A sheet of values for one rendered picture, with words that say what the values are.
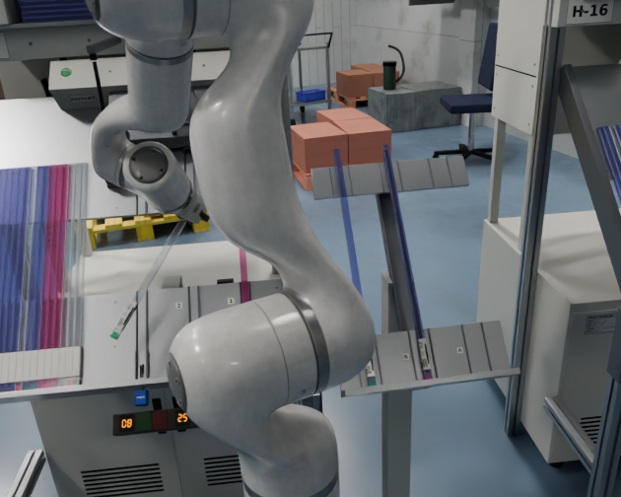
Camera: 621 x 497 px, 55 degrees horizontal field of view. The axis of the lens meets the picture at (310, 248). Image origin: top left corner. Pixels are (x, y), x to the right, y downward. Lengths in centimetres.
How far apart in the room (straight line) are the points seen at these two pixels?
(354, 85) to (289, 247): 716
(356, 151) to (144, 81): 385
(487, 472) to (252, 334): 155
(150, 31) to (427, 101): 594
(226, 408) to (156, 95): 46
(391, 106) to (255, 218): 575
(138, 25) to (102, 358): 83
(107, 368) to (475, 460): 127
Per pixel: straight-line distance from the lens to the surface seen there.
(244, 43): 63
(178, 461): 181
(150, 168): 97
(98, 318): 132
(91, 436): 179
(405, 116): 641
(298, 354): 61
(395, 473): 161
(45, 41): 156
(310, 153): 454
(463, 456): 212
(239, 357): 59
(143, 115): 90
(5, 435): 251
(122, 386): 126
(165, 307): 130
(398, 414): 149
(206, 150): 60
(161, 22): 61
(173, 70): 84
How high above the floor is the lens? 143
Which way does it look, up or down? 24 degrees down
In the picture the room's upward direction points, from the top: 3 degrees counter-clockwise
